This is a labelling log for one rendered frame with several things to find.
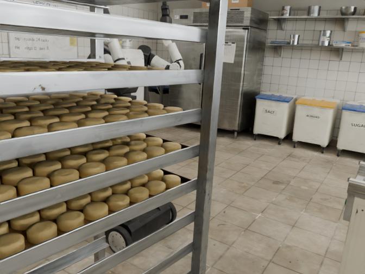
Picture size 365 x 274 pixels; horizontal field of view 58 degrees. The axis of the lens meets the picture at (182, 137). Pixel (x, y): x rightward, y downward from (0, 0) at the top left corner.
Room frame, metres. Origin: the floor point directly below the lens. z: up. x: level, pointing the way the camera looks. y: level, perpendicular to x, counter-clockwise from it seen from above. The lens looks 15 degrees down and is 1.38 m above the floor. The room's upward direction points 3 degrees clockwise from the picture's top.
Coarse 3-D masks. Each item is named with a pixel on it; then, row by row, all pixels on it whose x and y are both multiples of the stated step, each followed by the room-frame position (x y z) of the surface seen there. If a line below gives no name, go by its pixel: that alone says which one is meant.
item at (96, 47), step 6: (96, 12) 1.04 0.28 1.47; (102, 12) 1.06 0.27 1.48; (90, 42) 1.05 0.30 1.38; (96, 42) 1.04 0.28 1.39; (102, 42) 1.06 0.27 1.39; (90, 48) 1.05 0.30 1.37; (96, 48) 1.04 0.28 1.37; (102, 48) 1.06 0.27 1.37; (90, 54) 1.06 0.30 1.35; (96, 54) 1.04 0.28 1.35; (102, 54) 1.06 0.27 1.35; (102, 234) 1.05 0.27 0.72; (102, 252) 1.05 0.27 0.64; (96, 258) 1.05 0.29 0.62
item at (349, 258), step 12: (360, 204) 1.22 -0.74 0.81; (360, 216) 1.22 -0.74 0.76; (348, 228) 1.24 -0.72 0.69; (360, 228) 1.21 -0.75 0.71; (348, 240) 1.23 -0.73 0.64; (360, 240) 1.21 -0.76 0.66; (348, 252) 1.22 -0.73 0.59; (360, 252) 1.20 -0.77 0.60; (348, 264) 1.22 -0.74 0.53; (360, 264) 1.20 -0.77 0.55
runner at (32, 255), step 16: (176, 192) 0.71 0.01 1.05; (128, 208) 0.60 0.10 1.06; (144, 208) 0.63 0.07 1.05; (96, 224) 0.54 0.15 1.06; (112, 224) 0.57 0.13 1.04; (48, 240) 0.47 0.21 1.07; (64, 240) 0.49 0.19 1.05; (80, 240) 0.51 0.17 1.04; (16, 256) 0.43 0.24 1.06; (32, 256) 0.45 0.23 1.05; (48, 256) 0.47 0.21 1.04; (0, 272) 0.41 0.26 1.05
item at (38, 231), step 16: (144, 176) 0.78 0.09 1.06; (160, 176) 0.80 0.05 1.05; (176, 176) 0.79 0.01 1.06; (96, 192) 0.67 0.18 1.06; (112, 192) 0.71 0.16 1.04; (128, 192) 0.68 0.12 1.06; (144, 192) 0.68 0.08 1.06; (160, 192) 0.71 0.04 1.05; (48, 208) 0.58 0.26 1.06; (64, 208) 0.59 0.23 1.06; (80, 208) 0.62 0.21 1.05; (96, 208) 0.59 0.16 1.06; (112, 208) 0.62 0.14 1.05; (0, 224) 0.52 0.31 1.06; (16, 224) 0.53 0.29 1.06; (32, 224) 0.52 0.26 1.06; (48, 224) 0.52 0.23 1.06; (64, 224) 0.53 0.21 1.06; (80, 224) 0.55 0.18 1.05; (0, 240) 0.47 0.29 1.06; (16, 240) 0.47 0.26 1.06; (32, 240) 0.49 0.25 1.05; (0, 256) 0.44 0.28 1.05
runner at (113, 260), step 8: (184, 216) 0.74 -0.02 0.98; (192, 216) 0.76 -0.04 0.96; (168, 224) 0.70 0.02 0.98; (176, 224) 0.71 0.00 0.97; (184, 224) 0.74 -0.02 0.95; (160, 232) 0.67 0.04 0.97; (168, 232) 0.69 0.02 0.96; (144, 240) 0.63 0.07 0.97; (152, 240) 0.65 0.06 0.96; (160, 240) 0.67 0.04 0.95; (128, 248) 0.60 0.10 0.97; (136, 248) 0.61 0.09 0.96; (144, 248) 0.63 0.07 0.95; (112, 256) 0.57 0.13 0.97; (120, 256) 0.58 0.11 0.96; (128, 256) 0.60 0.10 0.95; (96, 264) 0.54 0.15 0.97; (104, 264) 0.55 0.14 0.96; (112, 264) 0.57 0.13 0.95; (80, 272) 0.51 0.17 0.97; (88, 272) 0.52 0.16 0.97; (96, 272) 0.54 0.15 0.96
